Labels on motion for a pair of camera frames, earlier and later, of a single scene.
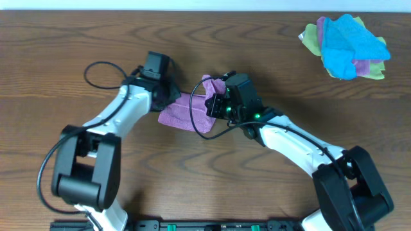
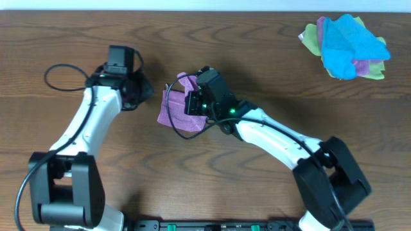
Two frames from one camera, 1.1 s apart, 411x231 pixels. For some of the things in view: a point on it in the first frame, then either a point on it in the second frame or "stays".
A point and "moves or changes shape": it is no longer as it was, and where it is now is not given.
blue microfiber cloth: x=345 y=40 stays
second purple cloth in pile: x=362 y=67 stays
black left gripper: x=173 y=93 to x=138 y=91
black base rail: x=189 y=225 stays
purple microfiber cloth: x=178 y=114 moves or changes shape
